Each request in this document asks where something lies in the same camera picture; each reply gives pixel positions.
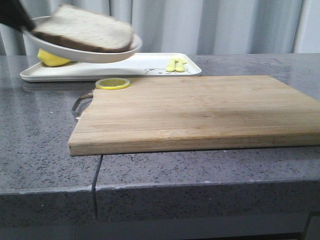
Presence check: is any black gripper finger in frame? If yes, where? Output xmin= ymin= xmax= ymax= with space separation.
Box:
xmin=0 ymin=0 xmax=36 ymax=32

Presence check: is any white round plate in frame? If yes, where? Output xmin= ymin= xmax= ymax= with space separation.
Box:
xmin=23 ymin=16 xmax=142 ymax=63

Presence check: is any white bread slice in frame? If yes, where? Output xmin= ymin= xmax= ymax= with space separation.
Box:
xmin=32 ymin=4 xmax=134 ymax=53

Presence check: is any white rectangular bear tray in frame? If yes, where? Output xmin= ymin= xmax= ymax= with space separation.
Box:
xmin=20 ymin=52 xmax=202 ymax=83

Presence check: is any whole yellow lemon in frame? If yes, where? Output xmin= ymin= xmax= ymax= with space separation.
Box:
xmin=37 ymin=48 xmax=71 ymax=67

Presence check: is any yellow lemon slice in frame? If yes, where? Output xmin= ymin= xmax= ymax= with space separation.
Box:
xmin=95 ymin=77 xmax=131 ymax=90

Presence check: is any grey curtain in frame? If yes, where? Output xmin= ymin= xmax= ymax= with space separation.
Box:
xmin=0 ymin=0 xmax=320 ymax=56

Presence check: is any wooden cutting board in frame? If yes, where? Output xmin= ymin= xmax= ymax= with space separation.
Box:
xmin=68 ymin=75 xmax=320 ymax=156

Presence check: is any metal cutting board handle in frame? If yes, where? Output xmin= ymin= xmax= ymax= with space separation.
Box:
xmin=71 ymin=90 xmax=94 ymax=121

